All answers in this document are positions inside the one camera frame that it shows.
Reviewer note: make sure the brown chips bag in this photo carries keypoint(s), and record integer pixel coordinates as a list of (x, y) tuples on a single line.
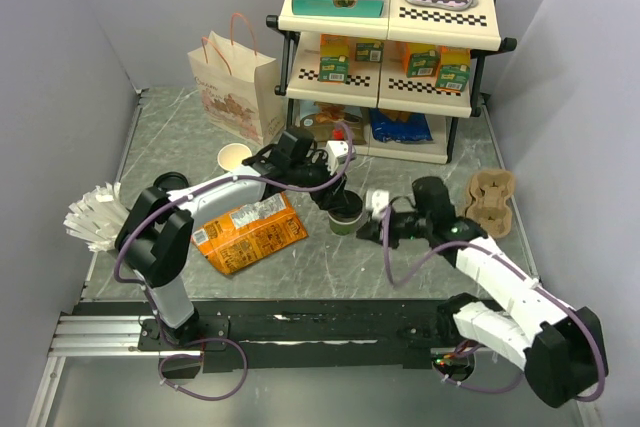
[(321, 120)]

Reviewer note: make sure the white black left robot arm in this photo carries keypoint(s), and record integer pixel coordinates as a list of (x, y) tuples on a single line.
[(155, 237)]

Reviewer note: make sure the orange chips bag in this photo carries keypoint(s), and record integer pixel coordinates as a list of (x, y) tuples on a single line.
[(246, 235)]

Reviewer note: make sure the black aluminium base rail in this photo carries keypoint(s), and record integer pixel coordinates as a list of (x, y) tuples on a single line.
[(261, 334)]

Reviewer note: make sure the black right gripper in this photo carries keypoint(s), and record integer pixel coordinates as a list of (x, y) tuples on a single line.
[(371, 230)]

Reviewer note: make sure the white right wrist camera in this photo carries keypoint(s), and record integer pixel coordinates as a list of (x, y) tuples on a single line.
[(377, 202)]

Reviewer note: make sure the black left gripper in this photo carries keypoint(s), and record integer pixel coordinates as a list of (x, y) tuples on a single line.
[(322, 196)]

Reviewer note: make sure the orange green snack box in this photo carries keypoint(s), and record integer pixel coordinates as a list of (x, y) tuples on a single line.
[(454, 69), (419, 60), (334, 59), (369, 50)]

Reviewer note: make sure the black plastic cup lid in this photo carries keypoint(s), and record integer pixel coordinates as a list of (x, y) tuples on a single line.
[(350, 204), (170, 181)]

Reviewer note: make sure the white paper straws bundle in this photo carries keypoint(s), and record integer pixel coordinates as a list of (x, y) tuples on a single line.
[(97, 218)]

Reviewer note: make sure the white Cream Bear paper bag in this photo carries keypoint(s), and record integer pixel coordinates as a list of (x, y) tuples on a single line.
[(237, 88)]

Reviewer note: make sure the blue chips bag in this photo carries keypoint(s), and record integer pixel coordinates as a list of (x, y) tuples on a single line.
[(399, 126)]

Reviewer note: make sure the cream black three-tier shelf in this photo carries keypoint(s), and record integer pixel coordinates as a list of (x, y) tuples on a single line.
[(384, 85)]

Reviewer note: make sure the green paper coffee cup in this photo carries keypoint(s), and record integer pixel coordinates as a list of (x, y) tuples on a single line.
[(232, 155), (344, 226)]

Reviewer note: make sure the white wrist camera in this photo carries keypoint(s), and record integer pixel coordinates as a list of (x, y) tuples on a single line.
[(377, 202), (337, 153)]

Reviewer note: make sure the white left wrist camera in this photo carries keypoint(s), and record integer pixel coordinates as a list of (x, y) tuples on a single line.
[(337, 153)]

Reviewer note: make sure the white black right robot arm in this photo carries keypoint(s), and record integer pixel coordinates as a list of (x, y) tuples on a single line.
[(559, 349)]

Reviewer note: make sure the brown cardboard cup carrier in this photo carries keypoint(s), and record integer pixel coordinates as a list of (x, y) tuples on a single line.
[(486, 201)]

